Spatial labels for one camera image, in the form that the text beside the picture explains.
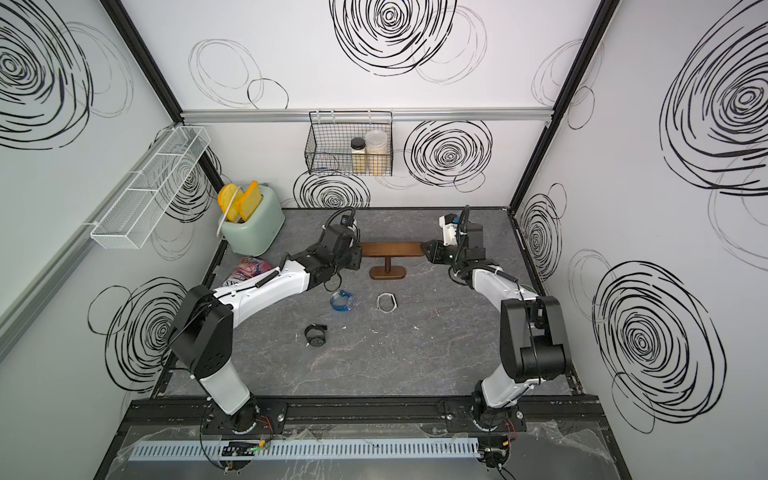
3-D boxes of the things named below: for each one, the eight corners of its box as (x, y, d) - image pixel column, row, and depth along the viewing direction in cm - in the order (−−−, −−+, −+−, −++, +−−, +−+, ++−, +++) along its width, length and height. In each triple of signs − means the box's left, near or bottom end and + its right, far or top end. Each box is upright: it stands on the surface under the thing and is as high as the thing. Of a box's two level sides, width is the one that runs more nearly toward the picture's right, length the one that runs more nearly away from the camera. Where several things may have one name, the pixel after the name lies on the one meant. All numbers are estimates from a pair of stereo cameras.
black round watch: (303, 346, 87) (301, 343, 85) (307, 326, 91) (305, 323, 89) (324, 346, 87) (323, 343, 85) (327, 326, 91) (326, 323, 89)
